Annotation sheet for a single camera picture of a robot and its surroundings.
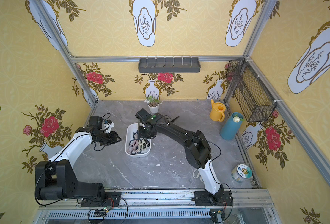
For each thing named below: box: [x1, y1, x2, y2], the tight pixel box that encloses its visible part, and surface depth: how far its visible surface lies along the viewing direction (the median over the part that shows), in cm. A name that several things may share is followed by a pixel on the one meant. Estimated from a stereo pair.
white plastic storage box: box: [124, 122, 152, 158], surface depth 94 cm
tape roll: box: [231, 163, 253, 183], surface depth 78 cm
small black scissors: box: [132, 130, 141, 141], surface depth 87 cm
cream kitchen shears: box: [140, 139, 151, 151], surface depth 93 cm
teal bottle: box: [220, 112, 246, 140], surface depth 95 cm
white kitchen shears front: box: [192, 168, 205, 183], surface depth 83 cm
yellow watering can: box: [209, 98, 227, 123], surface depth 103 cm
